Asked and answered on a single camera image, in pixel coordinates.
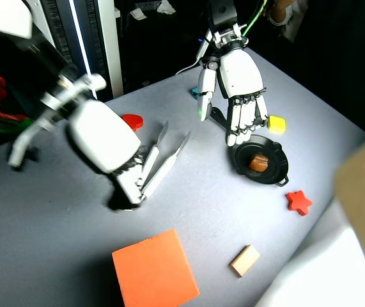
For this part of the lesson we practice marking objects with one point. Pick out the red heart block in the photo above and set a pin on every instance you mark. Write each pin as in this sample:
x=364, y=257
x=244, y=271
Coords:
x=134, y=121

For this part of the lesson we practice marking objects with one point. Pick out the blue block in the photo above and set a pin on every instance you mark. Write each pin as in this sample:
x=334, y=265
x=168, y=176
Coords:
x=195, y=92

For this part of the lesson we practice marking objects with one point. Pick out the yellow block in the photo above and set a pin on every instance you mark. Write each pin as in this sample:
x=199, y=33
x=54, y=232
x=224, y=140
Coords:
x=276, y=124

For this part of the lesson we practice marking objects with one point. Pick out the white equipment rack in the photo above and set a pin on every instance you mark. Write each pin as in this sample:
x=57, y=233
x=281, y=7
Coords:
x=108, y=38

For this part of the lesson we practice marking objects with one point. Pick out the white paper tag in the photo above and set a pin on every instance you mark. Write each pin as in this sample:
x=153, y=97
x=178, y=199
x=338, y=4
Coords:
x=138, y=14

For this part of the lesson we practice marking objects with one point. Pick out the brown food piece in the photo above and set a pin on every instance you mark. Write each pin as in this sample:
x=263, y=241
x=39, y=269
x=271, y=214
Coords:
x=259, y=162

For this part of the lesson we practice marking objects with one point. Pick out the grey table cover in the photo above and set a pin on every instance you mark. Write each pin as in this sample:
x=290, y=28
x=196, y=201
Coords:
x=57, y=256

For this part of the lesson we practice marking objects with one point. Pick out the black frying pan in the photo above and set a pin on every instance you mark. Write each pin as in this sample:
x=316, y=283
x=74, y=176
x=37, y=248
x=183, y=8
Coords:
x=278, y=168

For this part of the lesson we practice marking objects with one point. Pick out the crumpled white paper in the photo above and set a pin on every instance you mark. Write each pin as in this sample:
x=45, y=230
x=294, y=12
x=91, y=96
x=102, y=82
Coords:
x=166, y=7

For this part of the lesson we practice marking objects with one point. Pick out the red star block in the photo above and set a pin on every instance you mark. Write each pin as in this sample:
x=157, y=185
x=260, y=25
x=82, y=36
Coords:
x=298, y=202

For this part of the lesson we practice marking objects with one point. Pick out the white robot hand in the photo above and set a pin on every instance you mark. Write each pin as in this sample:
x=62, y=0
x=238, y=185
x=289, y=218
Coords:
x=239, y=73
x=102, y=137

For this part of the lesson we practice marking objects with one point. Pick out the tan wooden block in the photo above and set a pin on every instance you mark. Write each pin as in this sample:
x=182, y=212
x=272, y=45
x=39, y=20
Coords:
x=245, y=260

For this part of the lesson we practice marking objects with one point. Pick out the large orange block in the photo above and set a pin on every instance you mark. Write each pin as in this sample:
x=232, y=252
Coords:
x=153, y=272

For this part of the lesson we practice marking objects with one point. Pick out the person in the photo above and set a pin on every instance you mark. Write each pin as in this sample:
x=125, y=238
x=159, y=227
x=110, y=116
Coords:
x=284, y=6

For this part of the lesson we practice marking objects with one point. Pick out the white cloth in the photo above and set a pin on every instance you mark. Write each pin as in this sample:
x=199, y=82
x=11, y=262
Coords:
x=323, y=272

